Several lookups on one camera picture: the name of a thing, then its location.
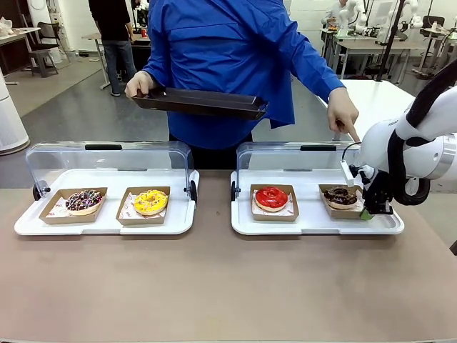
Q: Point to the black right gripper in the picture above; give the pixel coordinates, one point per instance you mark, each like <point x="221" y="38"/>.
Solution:
<point x="378" y="193"/>

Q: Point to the chocolate glazed crumb donut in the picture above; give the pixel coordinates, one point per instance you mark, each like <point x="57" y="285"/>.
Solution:
<point x="339" y="196"/>

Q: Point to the dark brown serving tray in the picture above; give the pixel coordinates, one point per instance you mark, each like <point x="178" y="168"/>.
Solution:
<point x="200" y="103"/>

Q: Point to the chocolate donut colourful sprinkles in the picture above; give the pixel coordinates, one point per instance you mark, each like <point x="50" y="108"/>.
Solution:
<point x="84" y="202"/>

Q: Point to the brown cardboard donut box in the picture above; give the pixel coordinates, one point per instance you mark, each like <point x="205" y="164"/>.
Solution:
<point x="53" y="218"/>

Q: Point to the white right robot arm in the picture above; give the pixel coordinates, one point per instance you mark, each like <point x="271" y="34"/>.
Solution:
<point x="378" y="143"/>

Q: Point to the person's left forearm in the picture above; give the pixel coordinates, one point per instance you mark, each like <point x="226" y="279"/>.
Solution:
<point x="325" y="75"/>

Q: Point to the person's right forearm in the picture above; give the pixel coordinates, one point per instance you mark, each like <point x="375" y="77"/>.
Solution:
<point x="160" y="68"/>

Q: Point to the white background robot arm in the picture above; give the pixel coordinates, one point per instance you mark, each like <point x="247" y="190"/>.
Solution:
<point x="351" y="16"/>
<point x="414" y="18"/>

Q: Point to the red glazed donut in box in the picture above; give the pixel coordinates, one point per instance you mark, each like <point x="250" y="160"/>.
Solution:
<point x="275" y="216"/>

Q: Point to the seated person in white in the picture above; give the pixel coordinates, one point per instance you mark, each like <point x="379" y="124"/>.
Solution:
<point x="333" y="14"/>

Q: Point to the person in blue jacket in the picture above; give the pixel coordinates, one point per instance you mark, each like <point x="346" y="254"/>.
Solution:
<point x="221" y="53"/>

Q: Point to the yellow glazed sprinkle donut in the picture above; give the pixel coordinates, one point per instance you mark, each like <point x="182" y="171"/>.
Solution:
<point x="150" y="203"/>

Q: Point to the yellow glazed donut in box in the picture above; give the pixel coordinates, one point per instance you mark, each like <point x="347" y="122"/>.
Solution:
<point x="123" y="219"/>

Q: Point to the person in black shirt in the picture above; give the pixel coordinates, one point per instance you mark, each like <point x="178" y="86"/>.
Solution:
<point x="114" y="35"/>

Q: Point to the person's left hand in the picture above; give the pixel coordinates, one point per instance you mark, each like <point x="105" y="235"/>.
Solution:
<point x="341" y="110"/>

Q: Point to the person's right hand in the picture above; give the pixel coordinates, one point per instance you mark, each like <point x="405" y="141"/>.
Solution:
<point x="141" y="82"/>

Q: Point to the white display tray base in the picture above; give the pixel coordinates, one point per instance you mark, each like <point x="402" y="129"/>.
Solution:
<point x="310" y="227"/>
<point x="107" y="228"/>

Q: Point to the white printed paper liner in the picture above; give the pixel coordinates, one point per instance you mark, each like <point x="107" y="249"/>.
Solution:
<point x="125" y="213"/>
<point x="293" y="210"/>
<point x="57" y="209"/>

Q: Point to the clear display lid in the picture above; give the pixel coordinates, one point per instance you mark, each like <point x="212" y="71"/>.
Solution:
<point x="107" y="157"/>
<point x="285" y="157"/>

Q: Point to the white side table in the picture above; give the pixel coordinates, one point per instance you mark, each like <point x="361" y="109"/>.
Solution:
<point x="378" y="100"/>

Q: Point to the grey background work table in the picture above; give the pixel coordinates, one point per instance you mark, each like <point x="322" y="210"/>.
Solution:
<point x="371" y="45"/>

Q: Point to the black stand pole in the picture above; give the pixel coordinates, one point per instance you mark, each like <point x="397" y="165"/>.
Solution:
<point x="389" y="43"/>

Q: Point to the grey desk with leg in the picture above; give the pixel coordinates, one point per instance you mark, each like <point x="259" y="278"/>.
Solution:
<point x="93" y="37"/>

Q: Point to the white cylindrical appliance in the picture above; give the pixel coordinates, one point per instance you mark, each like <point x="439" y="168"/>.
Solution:
<point x="10" y="121"/>

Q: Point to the light wooden desk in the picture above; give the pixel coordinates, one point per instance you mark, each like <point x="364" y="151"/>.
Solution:
<point x="14" y="34"/>

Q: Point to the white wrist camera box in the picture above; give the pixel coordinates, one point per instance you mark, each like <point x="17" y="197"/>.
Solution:
<point x="349" y="175"/>

